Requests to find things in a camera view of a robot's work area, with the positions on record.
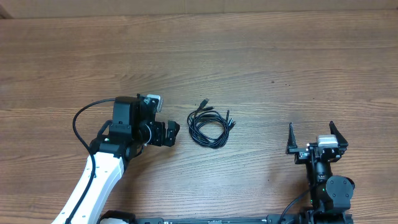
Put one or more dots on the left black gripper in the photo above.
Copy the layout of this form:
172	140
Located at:
158	137

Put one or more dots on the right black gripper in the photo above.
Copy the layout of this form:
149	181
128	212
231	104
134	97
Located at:
301	153

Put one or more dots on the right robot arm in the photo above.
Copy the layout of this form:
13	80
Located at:
330	195

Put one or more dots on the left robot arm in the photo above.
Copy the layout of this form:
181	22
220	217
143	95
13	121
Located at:
120	140

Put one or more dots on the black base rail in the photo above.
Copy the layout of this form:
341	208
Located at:
211	221

